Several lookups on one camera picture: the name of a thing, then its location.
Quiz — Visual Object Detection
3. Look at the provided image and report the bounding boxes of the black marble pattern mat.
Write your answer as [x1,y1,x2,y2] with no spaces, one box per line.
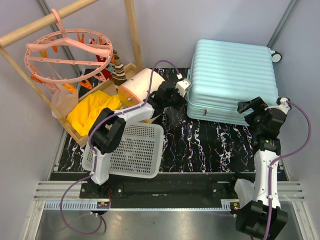
[51,67,286,174]

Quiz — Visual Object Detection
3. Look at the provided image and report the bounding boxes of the brown striped sock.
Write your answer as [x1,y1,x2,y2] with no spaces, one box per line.
[110,50,127,87]

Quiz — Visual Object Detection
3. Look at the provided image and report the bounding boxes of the aluminium rail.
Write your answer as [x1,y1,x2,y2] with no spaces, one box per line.
[33,181,305,202]

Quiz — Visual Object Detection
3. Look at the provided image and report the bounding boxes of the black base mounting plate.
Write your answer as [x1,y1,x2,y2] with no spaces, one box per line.
[79,172,251,210]

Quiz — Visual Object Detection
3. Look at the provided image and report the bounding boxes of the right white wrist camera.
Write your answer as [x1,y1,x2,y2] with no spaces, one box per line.
[265,97,292,114]

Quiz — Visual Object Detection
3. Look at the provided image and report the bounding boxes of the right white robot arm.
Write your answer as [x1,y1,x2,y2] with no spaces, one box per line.
[227,97,291,240]

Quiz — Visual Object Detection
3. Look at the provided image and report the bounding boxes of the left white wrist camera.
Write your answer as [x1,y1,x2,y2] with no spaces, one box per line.
[175,78,192,98]

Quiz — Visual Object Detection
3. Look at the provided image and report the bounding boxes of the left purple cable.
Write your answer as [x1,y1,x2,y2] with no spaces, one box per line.
[58,59,183,236]

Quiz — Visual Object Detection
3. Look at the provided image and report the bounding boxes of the white perforated plastic basket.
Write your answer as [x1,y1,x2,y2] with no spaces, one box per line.
[81,123,165,179]

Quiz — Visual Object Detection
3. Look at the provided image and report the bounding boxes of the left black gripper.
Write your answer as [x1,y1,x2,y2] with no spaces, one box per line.
[163,86,186,111]

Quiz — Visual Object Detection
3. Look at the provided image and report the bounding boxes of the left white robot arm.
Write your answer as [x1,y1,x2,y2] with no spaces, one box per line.
[87,79,192,198]

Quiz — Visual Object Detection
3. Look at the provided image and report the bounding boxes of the pink toy washing machine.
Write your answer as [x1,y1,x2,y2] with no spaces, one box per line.
[118,68,152,107]

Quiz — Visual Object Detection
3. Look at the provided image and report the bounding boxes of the translucent plastic bag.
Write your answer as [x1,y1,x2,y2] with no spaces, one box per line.
[50,83,79,118]

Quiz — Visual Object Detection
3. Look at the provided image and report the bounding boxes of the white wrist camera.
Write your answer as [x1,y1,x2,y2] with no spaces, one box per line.
[175,78,192,98]
[265,97,292,114]

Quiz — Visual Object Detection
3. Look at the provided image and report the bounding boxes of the wooden clothes rack frame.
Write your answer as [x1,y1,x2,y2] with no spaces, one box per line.
[0,0,143,147]

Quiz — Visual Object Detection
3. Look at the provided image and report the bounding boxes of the light blue ribbed suitcase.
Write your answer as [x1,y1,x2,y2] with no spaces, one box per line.
[186,39,282,126]

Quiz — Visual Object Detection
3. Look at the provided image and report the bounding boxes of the yellow cloth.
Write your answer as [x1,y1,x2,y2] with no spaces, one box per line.
[66,90,122,137]

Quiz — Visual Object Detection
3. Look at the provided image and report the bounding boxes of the red hanging sock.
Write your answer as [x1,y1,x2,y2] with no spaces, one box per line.
[89,38,112,80]

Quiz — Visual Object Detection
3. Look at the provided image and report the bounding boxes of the pink round clip hanger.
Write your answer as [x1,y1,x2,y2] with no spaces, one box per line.
[24,8,114,84]

